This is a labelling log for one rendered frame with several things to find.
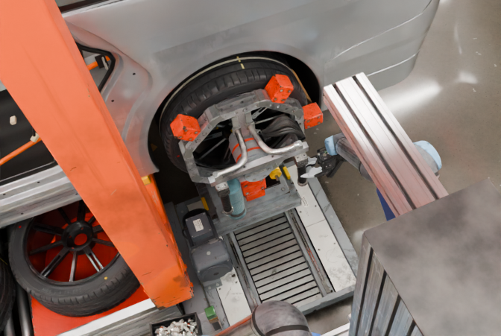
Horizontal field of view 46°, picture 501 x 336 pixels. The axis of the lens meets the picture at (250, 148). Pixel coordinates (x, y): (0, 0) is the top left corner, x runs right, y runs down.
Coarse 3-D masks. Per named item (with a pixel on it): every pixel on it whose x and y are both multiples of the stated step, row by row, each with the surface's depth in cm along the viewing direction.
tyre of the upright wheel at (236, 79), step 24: (216, 72) 237; (240, 72) 236; (264, 72) 240; (288, 72) 250; (168, 96) 247; (192, 96) 236; (216, 96) 235; (168, 120) 246; (168, 144) 249; (216, 168) 276
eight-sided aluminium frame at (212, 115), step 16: (240, 96) 236; (256, 96) 235; (208, 112) 234; (224, 112) 232; (240, 112) 235; (288, 112) 247; (208, 128) 236; (192, 144) 240; (288, 144) 274; (192, 160) 249; (192, 176) 258; (208, 176) 264; (240, 176) 274
